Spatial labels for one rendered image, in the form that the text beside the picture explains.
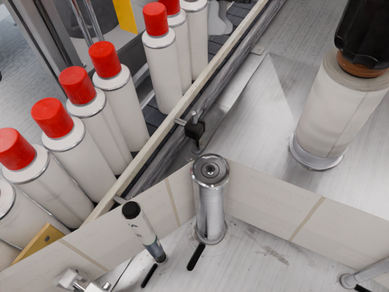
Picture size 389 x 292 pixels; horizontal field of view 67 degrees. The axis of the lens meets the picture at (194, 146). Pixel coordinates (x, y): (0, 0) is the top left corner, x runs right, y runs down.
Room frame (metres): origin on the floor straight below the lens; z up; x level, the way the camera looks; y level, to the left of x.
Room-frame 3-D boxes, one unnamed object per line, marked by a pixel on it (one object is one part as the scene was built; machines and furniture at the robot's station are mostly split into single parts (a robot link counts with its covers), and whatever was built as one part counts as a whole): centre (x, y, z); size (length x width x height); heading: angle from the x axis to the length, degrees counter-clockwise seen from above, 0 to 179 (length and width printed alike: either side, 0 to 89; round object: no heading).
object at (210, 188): (0.14, -0.01, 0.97); 0.05 x 0.05 x 0.19
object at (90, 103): (0.27, 0.13, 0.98); 0.05 x 0.05 x 0.20
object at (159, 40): (0.39, 0.04, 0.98); 0.05 x 0.05 x 0.20
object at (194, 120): (0.31, 0.00, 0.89); 0.03 x 0.03 x 0.12; 56
